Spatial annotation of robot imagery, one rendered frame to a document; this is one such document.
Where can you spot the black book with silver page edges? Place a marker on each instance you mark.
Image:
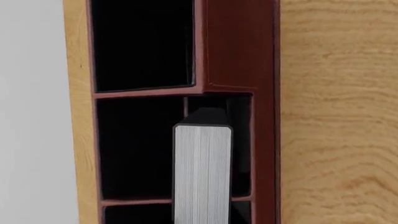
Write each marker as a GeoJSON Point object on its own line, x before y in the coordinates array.
{"type": "Point", "coordinates": [202, 168]}

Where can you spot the dark red leather caddy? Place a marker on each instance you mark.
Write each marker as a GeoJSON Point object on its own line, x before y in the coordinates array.
{"type": "Point", "coordinates": [236, 46]}

